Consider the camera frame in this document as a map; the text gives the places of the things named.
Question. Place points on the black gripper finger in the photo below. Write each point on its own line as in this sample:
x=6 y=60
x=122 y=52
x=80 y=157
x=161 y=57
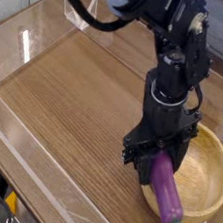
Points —
x=144 y=166
x=178 y=153

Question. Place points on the brown wooden bowl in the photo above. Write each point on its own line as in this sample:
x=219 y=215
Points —
x=200 y=178

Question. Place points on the purple toy eggplant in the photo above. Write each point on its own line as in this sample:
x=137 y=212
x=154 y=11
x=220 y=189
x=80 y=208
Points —
x=164 y=186

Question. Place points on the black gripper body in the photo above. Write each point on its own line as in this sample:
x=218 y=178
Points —
x=163 y=122

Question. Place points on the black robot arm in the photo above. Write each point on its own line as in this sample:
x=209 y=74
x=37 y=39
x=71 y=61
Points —
x=180 y=32

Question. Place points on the clear acrylic corner bracket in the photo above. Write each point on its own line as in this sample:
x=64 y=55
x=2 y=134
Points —
x=83 y=18

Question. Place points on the clear acrylic tray wall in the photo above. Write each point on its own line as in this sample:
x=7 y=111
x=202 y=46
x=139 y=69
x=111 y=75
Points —
x=67 y=99

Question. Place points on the yellow black device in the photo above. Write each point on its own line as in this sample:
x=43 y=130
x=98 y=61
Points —
x=8 y=208

